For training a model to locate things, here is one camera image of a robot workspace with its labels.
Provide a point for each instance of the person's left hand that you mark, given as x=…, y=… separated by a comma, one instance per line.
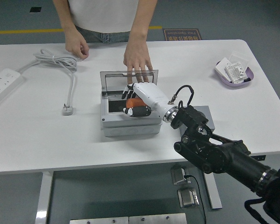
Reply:
x=137, y=56

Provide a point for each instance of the purple plastic tray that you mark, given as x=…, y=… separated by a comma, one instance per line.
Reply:
x=235, y=86

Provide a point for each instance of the person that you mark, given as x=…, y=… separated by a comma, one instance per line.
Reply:
x=102, y=14

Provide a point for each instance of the black square floor plate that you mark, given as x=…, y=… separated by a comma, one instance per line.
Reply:
x=35, y=9

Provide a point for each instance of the transparent hinged box lid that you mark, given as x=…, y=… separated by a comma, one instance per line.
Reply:
x=112, y=81

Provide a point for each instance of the dark floor sign with text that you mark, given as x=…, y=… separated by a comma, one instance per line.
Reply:
x=182, y=35

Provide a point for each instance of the orange cylindrical battery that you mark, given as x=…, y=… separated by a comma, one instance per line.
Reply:
x=134, y=102

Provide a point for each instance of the small black part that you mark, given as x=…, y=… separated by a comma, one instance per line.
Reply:
x=247, y=79

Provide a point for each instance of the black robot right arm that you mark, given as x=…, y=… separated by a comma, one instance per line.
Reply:
x=224, y=156

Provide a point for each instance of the person's left forearm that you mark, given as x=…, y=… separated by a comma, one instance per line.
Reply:
x=143, y=16

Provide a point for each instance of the black table control panel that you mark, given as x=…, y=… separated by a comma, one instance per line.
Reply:
x=261, y=158

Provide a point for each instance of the plain white square box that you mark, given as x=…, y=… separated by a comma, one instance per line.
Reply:
x=221, y=67

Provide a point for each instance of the person's right hand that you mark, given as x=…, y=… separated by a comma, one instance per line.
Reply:
x=75, y=44

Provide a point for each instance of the white power strip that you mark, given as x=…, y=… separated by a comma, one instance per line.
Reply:
x=2, y=81

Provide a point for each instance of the metal floor socket box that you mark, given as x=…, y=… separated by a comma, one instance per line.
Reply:
x=187, y=198
x=178, y=175

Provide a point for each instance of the clear plastic bag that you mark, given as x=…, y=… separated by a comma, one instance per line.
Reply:
x=241, y=58

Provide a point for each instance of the grey metal plate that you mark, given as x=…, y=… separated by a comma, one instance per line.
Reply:
x=98, y=220
x=157, y=219

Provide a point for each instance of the grey electrical junction box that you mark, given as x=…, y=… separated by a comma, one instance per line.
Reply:
x=130, y=131

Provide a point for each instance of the grey block with round hole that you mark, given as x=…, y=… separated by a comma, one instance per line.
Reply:
x=210, y=114

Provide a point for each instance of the white table leg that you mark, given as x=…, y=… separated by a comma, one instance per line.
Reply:
x=214, y=193
x=44, y=198

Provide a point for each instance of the person's right forearm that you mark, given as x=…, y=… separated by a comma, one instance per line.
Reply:
x=65, y=18

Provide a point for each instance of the white labelled switch module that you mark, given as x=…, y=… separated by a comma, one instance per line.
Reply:
x=236, y=72

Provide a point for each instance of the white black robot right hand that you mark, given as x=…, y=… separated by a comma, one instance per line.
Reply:
x=151, y=95

